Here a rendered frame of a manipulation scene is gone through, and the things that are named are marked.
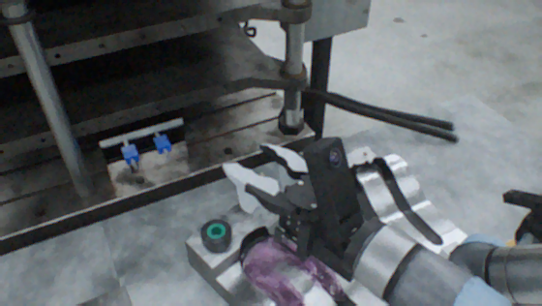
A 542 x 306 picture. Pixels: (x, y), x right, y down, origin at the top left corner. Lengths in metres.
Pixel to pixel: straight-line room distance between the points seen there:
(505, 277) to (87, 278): 1.05
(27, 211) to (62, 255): 0.25
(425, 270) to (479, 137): 1.35
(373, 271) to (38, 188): 1.33
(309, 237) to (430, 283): 0.15
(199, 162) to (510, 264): 1.17
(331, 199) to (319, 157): 0.05
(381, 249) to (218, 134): 1.26
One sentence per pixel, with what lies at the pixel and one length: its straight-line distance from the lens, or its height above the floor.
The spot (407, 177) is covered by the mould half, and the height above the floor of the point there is 0.92.
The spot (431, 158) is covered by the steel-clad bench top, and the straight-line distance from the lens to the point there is 1.66.
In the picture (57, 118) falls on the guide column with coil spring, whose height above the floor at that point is 1.11.
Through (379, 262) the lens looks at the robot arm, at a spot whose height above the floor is 1.46.
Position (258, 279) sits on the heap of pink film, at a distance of 1.15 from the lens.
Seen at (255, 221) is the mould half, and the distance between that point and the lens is 1.23.
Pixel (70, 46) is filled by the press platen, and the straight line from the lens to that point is 1.32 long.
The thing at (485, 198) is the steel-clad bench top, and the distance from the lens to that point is 1.59.
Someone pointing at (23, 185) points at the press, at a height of 0.78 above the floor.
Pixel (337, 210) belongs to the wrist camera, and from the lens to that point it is 0.52.
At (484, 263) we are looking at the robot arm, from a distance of 0.63.
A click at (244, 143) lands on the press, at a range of 1.65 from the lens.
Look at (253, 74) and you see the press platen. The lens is 1.54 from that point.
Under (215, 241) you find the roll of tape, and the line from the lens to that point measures 1.16.
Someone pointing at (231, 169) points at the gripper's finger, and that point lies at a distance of 0.58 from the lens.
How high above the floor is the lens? 1.87
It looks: 42 degrees down
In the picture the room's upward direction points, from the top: straight up
